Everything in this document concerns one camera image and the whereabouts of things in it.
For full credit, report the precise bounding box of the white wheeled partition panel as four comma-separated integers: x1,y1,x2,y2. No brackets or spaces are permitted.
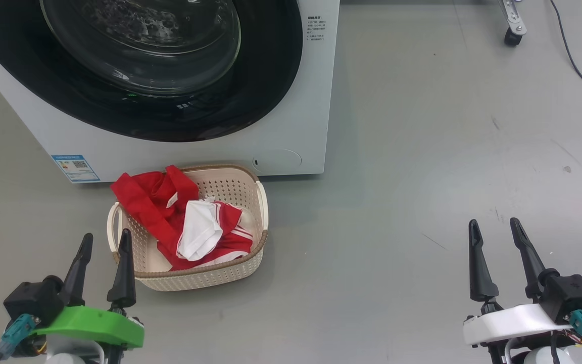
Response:
498,0,528,47

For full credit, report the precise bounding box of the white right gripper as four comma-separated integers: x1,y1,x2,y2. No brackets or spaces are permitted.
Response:
463,217,574,347

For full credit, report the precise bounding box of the white front-load washing machine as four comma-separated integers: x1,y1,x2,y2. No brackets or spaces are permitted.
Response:
0,0,341,184

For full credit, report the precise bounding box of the washing machine glass door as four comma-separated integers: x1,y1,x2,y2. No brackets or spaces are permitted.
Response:
0,0,304,143

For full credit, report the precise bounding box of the red and white garment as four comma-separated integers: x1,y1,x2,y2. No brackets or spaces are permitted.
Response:
111,165,254,271

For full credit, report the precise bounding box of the left camera cable teal connector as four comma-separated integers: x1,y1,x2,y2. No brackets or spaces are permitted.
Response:
0,313,41,362

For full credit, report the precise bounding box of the beige perforated laundry basket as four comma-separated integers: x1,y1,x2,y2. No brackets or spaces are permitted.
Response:
107,164,269,292

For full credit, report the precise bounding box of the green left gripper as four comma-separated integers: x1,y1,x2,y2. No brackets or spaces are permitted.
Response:
31,229,145,349

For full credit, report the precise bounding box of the blue energy label sticker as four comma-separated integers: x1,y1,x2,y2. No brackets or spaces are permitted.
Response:
51,154,101,183

